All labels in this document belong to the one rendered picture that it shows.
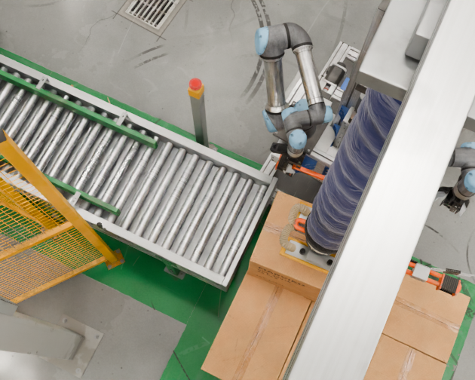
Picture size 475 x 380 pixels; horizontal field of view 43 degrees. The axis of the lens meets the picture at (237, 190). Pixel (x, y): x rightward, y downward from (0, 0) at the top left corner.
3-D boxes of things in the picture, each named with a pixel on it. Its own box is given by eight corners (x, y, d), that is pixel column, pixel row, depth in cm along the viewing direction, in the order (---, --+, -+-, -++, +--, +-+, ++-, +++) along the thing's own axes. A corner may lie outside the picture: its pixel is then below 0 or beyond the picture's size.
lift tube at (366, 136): (302, 223, 244) (374, 70, 125) (326, 173, 251) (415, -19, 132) (357, 249, 241) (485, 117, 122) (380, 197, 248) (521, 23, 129)
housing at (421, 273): (409, 277, 283) (412, 275, 279) (413, 264, 285) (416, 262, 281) (423, 283, 282) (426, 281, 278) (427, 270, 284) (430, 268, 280)
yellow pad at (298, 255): (278, 254, 296) (279, 252, 291) (286, 236, 298) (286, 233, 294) (344, 281, 292) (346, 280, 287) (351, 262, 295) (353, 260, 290)
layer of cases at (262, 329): (203, 370, 366) (200, 369, 328) (272, 225, 394) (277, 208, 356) (389, 463, 352) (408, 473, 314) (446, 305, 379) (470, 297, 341)
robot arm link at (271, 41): (297, 132, 301) (289, 28, 268) (268, 139, 300) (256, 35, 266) (291, 120, 310) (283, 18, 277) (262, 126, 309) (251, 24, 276)
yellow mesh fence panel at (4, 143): (-1, 322, 388) (-248, 258, 188) (-6, 307, 391) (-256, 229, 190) (125, 262, 400) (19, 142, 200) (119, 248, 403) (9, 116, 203)
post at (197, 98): (197, 154, 423) (187, 89, 328) (201, 147, 425) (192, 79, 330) (206, 159, 423) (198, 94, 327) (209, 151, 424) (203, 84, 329)
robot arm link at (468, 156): (455, 139, 228) (455, 167, 225) (485, 141, 228) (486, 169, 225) (448, 146, 236) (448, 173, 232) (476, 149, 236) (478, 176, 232)
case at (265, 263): (247, 274, 344) (249, 260, 306) (272, 210, 355) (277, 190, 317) (347, 314, 338) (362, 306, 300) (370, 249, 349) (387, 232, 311)
